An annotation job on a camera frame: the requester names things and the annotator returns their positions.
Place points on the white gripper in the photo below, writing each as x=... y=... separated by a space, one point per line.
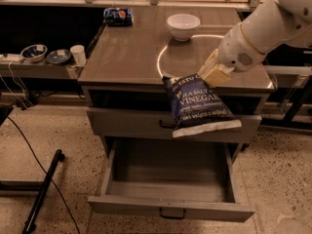
x=238 y=52

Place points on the blue chip bag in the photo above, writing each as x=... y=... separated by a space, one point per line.
x=196 y=108

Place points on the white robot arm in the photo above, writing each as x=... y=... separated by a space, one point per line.
x=270 y=25

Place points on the grey drawer cabinet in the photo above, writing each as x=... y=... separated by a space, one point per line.
x=125 y=68

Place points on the open lower drawer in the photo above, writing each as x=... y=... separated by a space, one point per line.
x=171 y=179

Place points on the white bowl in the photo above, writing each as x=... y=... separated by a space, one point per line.
x=183 y=26

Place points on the blue soda can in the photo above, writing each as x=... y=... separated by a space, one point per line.
x=118 y=16

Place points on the white paper cup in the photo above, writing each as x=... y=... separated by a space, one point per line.
x=78 y=52

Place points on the blue patterned bowl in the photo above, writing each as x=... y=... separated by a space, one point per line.
x=34 y=53

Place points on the grey side shelf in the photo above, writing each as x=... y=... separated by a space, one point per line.
x=40 y=70

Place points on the black metal stand leg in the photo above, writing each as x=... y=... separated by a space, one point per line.
x=30 y=225

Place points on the top drawer with handle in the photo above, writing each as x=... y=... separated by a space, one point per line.
x=160 y=125

